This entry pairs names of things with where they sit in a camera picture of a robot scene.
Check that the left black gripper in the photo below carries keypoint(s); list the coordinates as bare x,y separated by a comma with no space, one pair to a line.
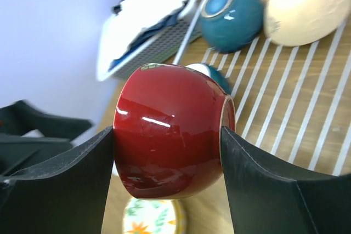
20,152

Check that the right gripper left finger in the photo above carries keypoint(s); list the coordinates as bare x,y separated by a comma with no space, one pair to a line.
64,194

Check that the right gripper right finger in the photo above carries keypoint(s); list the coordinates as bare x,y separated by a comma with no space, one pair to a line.
269,195

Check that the glossy red bowl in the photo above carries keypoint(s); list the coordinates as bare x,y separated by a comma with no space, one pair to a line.
167,129

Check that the yellow blue patterned bowl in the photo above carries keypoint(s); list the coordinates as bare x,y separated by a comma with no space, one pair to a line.
180,220

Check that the teal and white bowl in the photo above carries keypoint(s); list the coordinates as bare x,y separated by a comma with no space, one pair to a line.
213,73

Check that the white plastic laundry basket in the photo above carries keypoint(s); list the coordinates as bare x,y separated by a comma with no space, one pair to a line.
156,49

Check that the dark blue folded cloth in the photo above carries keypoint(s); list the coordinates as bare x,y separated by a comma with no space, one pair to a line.
170,20

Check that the white folded cloth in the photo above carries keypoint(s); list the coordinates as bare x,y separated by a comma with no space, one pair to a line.
135,18

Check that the plain teal bowl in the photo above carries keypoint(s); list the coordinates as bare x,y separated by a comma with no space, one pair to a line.
229,25

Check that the cream bowl with drawing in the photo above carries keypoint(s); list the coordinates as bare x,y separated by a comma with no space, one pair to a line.
299,22

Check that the metal wire dish rack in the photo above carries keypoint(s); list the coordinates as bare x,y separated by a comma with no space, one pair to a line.
293,102

